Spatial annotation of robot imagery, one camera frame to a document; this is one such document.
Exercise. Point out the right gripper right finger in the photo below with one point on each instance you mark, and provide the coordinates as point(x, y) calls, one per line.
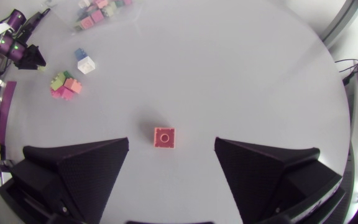
point(259, 177)

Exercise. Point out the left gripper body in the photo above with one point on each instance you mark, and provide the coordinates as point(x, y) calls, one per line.
point(31, 57)

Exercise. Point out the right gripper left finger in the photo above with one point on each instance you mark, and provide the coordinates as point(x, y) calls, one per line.
point(82, 174)

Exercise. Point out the clear plastic container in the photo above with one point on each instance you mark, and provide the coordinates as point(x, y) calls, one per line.
point(95, 12)

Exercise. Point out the pile of toy bricks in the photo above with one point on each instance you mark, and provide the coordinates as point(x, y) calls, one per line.
point(99, 12)

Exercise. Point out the light green toy brick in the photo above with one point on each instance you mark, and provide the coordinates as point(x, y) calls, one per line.
point(57, 81)

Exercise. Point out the dark green toy brick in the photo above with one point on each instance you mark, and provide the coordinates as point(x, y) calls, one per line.
point(68, 74)

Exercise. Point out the pink toy brick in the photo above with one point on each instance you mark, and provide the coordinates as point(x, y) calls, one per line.
point(62, 93)

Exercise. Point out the blue toy brick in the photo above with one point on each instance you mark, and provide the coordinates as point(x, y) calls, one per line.
point(80, 53)

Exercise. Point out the orange toy brick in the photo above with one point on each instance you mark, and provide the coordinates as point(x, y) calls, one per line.
point(73, 85)

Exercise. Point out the white toy brick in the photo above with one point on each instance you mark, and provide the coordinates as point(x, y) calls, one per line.
point(86, 64)

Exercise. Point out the red toy brick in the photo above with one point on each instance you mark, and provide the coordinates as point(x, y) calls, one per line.
point(164, 137)

